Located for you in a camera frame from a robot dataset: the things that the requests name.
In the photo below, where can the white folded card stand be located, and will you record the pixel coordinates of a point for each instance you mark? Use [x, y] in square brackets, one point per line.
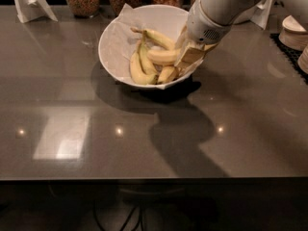
[259, 14]
[28, 10]

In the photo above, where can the yellow banana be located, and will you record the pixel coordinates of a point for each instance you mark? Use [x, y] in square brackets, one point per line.
[136, 71]
[163, 57]
[159, 38]
[168, 74]
[147, 66]

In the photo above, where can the white paper-lined bowl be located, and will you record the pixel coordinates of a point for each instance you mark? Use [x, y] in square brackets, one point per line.
[117, 43]

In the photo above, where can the upright yellow banana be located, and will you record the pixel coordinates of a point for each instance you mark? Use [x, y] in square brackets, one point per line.
[168, 74]

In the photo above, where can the lower stack wooden plates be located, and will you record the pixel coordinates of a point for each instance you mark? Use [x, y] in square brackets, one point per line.
[303, 60]

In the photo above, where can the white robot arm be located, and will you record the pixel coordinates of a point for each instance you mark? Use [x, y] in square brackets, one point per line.
[225, 12]

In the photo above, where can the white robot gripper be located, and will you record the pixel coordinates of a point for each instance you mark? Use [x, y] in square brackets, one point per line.
[202, 28]

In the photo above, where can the upper stack wooden plates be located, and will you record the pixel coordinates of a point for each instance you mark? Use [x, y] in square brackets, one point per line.
[293, 34]

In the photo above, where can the left white folded card stand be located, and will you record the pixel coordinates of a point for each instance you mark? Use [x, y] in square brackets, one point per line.
[28, 10]

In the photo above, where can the right white folded card stand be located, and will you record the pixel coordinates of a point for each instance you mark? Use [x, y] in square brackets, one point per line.
[259, 14]

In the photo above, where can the black mesh mat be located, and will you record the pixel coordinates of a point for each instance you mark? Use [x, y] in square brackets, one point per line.
[291, 55]

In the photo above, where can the stack wooden plates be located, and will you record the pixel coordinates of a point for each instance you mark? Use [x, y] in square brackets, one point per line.
[293, 34]
[303, 60]

